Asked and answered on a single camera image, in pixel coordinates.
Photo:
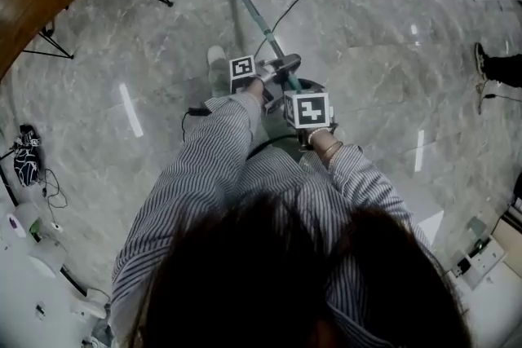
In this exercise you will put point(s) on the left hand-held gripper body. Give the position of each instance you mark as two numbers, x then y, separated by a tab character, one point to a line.
242	69

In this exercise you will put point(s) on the gold bangle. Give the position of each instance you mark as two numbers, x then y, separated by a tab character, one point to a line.
336	146

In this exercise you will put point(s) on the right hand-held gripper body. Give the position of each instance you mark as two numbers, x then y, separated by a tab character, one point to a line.
310	110

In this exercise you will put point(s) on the person's right forearm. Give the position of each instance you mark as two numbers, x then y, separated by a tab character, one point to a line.
355	175

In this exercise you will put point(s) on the person's white shoe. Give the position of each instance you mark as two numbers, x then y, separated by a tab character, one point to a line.
216	53

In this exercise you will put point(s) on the white paper roll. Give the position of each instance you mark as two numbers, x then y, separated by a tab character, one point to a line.
49	256

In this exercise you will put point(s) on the white socket unit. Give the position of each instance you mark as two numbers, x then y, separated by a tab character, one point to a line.
477	261

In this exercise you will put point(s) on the black white patterned bag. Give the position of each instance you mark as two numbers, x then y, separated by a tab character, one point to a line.
26	167

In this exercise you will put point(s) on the person's striped shirt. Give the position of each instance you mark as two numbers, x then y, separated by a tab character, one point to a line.
244	191

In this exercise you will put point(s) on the person's grey trouser leg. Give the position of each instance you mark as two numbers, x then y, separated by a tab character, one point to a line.
218	79

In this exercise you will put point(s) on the white flat panel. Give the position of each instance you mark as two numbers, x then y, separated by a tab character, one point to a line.
432	226

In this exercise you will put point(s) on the white roll purple label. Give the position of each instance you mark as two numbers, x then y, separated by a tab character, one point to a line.
22	222

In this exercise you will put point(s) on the small grey green box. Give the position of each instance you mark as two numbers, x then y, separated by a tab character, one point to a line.
476	226

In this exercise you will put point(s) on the person's left forearm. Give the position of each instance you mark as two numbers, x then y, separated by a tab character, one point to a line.
228	114

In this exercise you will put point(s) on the small green packet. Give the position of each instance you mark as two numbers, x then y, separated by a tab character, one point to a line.
36	227

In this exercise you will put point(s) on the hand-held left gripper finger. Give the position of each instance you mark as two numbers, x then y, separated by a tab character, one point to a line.
274	102
283	62

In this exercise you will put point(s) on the black metal frame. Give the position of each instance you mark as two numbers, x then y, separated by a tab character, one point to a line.
10	179

